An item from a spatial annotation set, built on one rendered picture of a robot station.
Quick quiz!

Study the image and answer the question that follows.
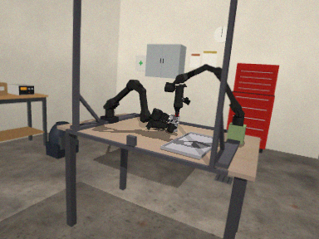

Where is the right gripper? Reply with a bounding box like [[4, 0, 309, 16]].
[[174, 93, 184, 116]]

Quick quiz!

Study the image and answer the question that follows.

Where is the grey rectangular table frame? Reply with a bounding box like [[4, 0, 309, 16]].
[[66, 113, 240, 177]]

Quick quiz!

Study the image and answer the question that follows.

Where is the white shallow rectangular tray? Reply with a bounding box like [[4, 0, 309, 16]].
[[160, 132, 213, 159]]

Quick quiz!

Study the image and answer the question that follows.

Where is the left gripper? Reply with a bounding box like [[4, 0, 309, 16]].
[[156, 120, 177, 133]]

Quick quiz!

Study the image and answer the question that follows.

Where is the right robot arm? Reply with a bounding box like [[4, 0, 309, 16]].
[[164, 64, 244, 126]]

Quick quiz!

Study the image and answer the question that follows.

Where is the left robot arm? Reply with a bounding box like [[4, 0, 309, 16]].
[[103, 80, 169, 130]]

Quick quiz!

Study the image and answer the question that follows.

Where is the grey metal bracket with holes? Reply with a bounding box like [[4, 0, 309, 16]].
[[169, 115, 180, 124]]

